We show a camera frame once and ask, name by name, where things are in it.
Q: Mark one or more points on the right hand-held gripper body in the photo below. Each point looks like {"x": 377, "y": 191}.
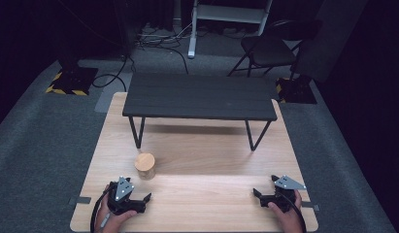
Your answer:
{"x": 279, "y": 200}

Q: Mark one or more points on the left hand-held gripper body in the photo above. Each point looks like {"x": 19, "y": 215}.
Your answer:
{"x": 122, "y": 189}

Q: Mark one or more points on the round wooden block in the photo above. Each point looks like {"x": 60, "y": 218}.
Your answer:
{"x": 145, "y": 163}

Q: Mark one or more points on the person's right hand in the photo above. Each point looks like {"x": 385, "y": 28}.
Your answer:
{"x": 289, "y": 221}

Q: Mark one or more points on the person's left hand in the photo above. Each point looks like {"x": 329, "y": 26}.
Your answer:
{"x": 109, "y": 221}

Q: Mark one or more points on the grey tape strip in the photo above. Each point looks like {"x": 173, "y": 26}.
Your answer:
{"x": 311, "y": 206}
{"x": 81, "y": 200}

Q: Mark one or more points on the black base with striped tape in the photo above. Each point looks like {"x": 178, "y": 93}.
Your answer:
{"x": 74, "y": 81}
{"x": 297, "y": 90}

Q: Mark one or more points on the small black table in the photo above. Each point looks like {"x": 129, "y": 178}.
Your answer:
{"x": 200, "y": 97}

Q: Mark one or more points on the black folding chair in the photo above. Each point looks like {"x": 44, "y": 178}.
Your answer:
{"x": 271, "y": 50}

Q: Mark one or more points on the dark stand pole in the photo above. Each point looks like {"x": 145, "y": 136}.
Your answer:
{"x": 69, "y": 39}

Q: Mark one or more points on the white metal stand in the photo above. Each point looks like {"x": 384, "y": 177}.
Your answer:
{"x": 227, "y": 14}

